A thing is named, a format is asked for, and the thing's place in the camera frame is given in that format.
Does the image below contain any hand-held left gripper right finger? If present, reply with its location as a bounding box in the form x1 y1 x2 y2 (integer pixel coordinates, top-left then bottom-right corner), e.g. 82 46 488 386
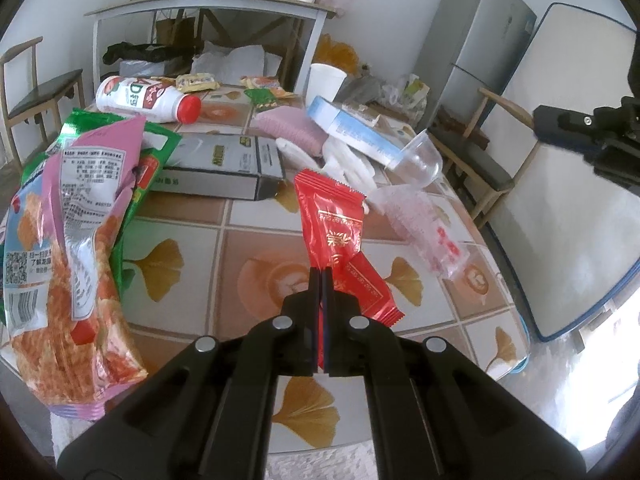
322 270 586 480

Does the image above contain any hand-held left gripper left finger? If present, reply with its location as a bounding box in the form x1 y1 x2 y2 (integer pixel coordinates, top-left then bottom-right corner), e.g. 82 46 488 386
56 267 323 480

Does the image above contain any red candy wrapper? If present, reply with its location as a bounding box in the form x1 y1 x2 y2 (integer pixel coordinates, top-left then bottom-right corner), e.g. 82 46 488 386
293 169 406 328

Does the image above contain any pink orange chip bag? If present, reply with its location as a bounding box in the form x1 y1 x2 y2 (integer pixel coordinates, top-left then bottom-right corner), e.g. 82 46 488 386
0 115 149 418

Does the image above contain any green snack bag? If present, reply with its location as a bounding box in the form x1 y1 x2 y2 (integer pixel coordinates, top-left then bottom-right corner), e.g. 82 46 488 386
20 108 183 296

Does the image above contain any wooden chair grey seat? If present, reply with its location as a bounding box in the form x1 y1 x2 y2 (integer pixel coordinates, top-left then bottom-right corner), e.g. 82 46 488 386
430 87 543 231

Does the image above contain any white mattress blue edge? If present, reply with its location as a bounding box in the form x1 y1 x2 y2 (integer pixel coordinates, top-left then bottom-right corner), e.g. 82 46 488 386
487 2 640 343

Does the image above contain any clear wrapper red print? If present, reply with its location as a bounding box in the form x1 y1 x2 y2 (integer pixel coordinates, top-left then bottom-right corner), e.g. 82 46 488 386
367 185 471 281

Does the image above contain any grey refrigerator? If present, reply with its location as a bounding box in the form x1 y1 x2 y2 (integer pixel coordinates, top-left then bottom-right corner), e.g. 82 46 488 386
412 0 537 128

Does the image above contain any clear plastic cup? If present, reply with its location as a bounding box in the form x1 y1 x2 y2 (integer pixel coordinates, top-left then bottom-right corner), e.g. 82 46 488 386
397 129 444 190

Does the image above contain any white glove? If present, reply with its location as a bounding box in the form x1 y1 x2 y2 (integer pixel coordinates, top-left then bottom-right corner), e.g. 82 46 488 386
276 136 386 211

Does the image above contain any grey carton box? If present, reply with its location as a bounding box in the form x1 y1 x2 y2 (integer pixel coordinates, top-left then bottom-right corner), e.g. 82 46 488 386
150 133 287 202

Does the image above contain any clear bag with groceries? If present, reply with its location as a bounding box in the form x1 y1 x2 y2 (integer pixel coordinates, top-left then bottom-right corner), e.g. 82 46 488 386
345 74 431 123

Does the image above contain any pink cloth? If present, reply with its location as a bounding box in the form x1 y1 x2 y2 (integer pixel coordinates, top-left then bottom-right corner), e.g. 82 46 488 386
254 108 328 156

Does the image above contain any blue white carton box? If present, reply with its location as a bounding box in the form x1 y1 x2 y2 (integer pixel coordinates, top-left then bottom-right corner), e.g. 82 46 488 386
306 96 418 168

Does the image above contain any small green packet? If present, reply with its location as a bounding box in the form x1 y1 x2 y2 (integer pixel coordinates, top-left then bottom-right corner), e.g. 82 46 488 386
243 87 298 111

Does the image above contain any white paper cup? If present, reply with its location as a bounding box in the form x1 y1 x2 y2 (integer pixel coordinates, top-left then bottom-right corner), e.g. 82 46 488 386
306 63 347 108

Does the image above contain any orange snack packet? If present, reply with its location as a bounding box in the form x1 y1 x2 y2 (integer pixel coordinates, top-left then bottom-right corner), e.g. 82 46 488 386
240 76 283 92

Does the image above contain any orange plastic bag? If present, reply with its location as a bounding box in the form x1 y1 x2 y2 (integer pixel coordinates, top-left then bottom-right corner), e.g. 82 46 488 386
315 34 358 73

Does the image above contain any yellow snack packet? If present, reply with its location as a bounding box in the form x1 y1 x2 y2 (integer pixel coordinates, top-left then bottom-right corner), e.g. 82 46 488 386
175 74 221 95

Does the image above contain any white plastic bag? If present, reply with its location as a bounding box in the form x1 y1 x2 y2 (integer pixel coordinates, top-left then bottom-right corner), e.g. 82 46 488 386
191 42 283 86

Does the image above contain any white bottle red cap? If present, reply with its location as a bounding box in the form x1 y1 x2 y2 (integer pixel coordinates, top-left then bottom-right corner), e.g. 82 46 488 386
95 75 202 125

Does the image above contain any cardboard box silver top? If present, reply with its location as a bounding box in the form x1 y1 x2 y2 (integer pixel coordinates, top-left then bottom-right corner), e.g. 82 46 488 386
119 57 193 81

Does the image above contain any black cloth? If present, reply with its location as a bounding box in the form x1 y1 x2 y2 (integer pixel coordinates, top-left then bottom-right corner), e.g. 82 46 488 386
102 41 193 66

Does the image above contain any white side table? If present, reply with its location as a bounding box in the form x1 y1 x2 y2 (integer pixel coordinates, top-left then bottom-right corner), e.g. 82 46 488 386
84 0 337 111

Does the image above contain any wooden chair dark seat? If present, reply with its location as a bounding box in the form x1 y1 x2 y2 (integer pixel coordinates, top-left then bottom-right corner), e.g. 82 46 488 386
0 37 85 168

